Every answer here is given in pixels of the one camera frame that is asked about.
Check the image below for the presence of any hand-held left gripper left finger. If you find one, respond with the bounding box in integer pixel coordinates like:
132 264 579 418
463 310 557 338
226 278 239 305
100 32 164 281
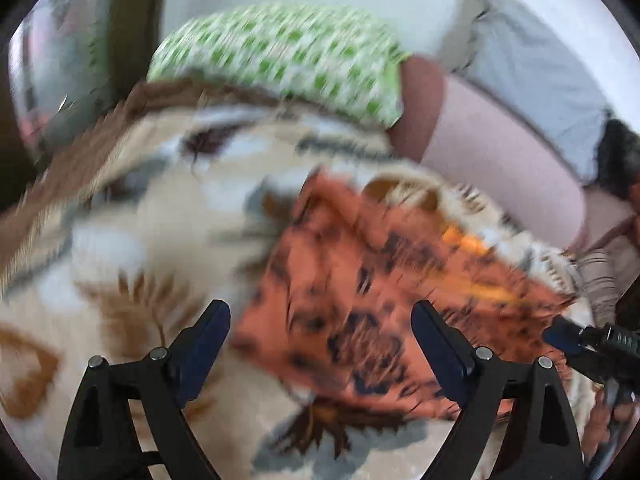
57 300 232 480

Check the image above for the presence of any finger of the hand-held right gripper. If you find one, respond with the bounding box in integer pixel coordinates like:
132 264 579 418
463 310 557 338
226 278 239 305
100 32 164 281
542 317 585 358

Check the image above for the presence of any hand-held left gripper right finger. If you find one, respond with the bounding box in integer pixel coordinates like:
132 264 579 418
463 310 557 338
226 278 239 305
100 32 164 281
411 301 585 480

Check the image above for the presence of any orange black floral garment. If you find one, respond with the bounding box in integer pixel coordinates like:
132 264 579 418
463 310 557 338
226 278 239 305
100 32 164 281
232 167 578 423

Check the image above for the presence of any person's right hand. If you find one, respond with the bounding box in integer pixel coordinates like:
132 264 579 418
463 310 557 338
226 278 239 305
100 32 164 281
582 385 638 463

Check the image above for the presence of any striped beige cloth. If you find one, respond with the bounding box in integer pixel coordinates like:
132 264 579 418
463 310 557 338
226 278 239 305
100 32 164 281
572 247 626 323

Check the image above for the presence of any cream brown printed blanket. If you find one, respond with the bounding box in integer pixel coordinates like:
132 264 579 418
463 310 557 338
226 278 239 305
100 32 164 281
0 80 601 480

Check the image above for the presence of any dark fuzzy cloth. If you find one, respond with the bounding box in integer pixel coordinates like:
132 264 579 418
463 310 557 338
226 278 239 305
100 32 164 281
595 119 640 201

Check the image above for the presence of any grey cloth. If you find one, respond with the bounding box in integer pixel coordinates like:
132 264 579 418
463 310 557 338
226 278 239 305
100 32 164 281
462 0 618 183

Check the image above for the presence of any green white patterned pillow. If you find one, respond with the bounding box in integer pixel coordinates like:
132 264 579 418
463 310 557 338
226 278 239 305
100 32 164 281
147 2 413 128

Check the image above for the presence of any dark window frame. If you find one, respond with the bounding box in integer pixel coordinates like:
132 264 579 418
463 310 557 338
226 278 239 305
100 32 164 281
10 0 173 161

